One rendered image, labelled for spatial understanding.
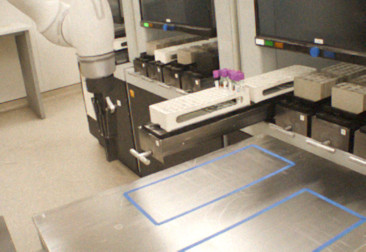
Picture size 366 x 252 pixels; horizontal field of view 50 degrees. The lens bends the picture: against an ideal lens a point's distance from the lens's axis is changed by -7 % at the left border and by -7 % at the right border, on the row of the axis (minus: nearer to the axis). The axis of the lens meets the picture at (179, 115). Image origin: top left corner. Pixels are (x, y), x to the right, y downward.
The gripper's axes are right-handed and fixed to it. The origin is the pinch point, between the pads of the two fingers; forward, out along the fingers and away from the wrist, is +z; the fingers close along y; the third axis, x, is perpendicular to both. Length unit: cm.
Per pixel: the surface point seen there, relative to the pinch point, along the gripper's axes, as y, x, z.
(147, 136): 1.0, -11.7, 0.5
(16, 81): 350, -28, 51
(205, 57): 39, -59, -8
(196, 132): -6.7, -23.1, 0.1
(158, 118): -0.3, -15.2, -4.4
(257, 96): -5.0, -47.7, -3.8
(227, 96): -4.8, -35.9, -6.8
